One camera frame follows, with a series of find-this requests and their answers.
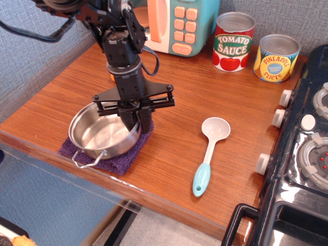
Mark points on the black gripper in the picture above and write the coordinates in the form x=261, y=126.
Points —
x=133, y=93

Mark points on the small metal pot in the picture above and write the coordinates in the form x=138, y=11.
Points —
x=100, y=137

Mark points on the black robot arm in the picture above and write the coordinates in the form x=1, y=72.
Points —
x=122, y=39

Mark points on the purple cloth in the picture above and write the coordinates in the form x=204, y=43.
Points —
x=119, y=164

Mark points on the toy microwave teal white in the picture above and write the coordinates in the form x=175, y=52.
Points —
x=177, y=27

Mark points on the tomato sauce can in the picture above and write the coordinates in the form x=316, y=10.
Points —
x=232, y=41

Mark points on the white stove knob lower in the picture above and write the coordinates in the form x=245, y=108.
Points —
x=262, y=163

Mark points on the white stove knob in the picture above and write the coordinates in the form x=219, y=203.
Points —
x=285, y=98
x=278, y=117
x=262, y=163

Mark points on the white stove knob middle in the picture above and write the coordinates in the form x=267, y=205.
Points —
x=278, y=117

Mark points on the white stove knob upper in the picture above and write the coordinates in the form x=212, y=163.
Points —
x=285, y=98

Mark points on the pineapple slices can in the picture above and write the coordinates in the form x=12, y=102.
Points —
x=276, y=58

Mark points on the orange black object corner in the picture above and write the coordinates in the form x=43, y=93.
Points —
x=12, y=234

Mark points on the black toy stove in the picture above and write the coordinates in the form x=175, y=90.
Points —
x=293, y=197

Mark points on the white spoon teal handle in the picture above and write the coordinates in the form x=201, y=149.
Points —
x=215, y=129

